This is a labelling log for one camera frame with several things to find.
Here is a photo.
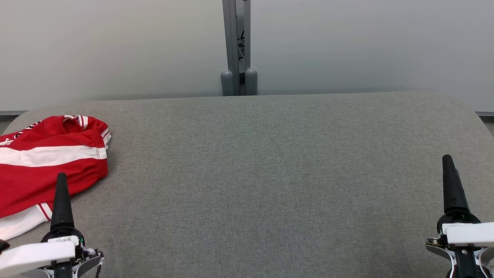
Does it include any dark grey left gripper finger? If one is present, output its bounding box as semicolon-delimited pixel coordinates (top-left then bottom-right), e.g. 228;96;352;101
50;173;74;229

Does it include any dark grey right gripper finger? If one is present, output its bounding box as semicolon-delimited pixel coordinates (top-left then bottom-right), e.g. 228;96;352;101
442;154;471;215

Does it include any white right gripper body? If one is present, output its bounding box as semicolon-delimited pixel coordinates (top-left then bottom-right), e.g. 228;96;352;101
437;210;494;247

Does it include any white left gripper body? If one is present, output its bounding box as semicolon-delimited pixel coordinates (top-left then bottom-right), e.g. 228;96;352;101
0;227;85;278

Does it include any red white basketball jersey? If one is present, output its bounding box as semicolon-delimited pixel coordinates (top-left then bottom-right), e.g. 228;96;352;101
0;115;112;241

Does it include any grey fabric sofa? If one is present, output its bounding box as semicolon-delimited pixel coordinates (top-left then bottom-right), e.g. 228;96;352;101
0;92;494;278

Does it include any grey cylindrical post foot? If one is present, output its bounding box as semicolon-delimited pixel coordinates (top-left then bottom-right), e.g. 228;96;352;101
245;68;258;96
221;70;234;96

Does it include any grey metal partition post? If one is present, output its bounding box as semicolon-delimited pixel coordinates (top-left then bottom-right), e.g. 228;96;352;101
222;0;251;96

